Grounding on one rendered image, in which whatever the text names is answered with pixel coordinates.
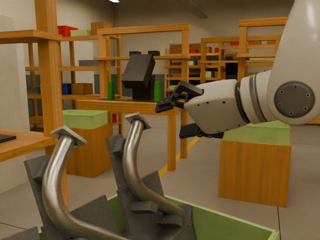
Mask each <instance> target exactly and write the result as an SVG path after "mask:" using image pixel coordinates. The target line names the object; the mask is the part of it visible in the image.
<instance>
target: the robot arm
mask: <svg viewBox="0 0 320 240"><path fill-rule="evenodd" d="M182 92H186V93H187V94H186V93H182ZM178 99H184V100H185V102H181V101H178ZM188 100H189V101H188ZM173 107H178V108H183V109H185V110H186V112H187V113H188V114H189V115H190V116H191V118H192V119H193V120H194V121H195V123H192V124H188V125H183V126H181V128H180V134H179V138H180V139H185V138H190V137H195V136H197V137H199V138H201V137H203V136H204V137H207V138H212V137H214V138H218V139H222V138H223V134H224V132H225V131H229V130H233V129H236V128H239V127H242V126H245V125H248V124H250V123H252V124H261V123H265V122H270V121H275V120H279V121H281V122H283V123H286V124H290V125H301V124H305V123H308V122H310V121H312V120H314V119H316V118H317V117H318V116H320V0H295V2H294V4H293V6H292V9H291V11H290V14H289V16H288V19H287V22H286V24H285V27H284V30H283V33H282V36H281V39H280V43H279V46H278V49H277V53H276V56H275V60H274V63H273V66H272V69H271V70H268V71H265V72H261V73H258V74H255V75H251V76H248V77H245V78H242V80H241V81H239V82H237V81H236V79H234V80H219V81H213V82H208V83H204V84H200V85H196V86H194V85H192V84H190V83H188V82H186V81H184V80H181V81H180V82H179V83H178V85H177V86H176V87H175V88H174V91H173V93H172V96H169V97H165V98H162V99H159V100H158V101H157V104H156V108H155V112H156V113H161V112H164V111H168V110H172V109H173Z"/></svg>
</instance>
